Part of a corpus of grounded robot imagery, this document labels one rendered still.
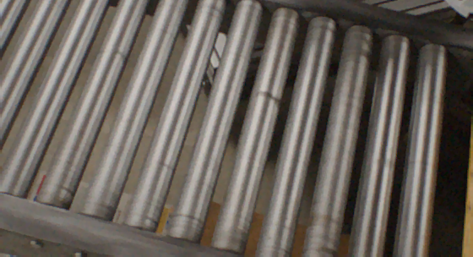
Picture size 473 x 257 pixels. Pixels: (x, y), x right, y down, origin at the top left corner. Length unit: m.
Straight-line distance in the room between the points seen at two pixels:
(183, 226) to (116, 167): 0.13
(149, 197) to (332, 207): 0.27
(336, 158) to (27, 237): 0.46
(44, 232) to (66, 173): 0.09
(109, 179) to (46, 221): 0.10
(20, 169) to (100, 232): 0.15
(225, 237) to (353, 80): 0.34
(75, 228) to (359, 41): 0.55
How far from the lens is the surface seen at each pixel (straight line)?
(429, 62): 1.21
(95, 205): 1.01
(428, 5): 2.09
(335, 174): 1.05
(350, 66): 1.16
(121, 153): 1.04
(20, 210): 1.02
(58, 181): 1.03
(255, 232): 1.86
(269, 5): 1.22
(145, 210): 1.00
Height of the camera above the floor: 1.72
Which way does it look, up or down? 60 degrees down
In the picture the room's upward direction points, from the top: 10 degrees clockwise
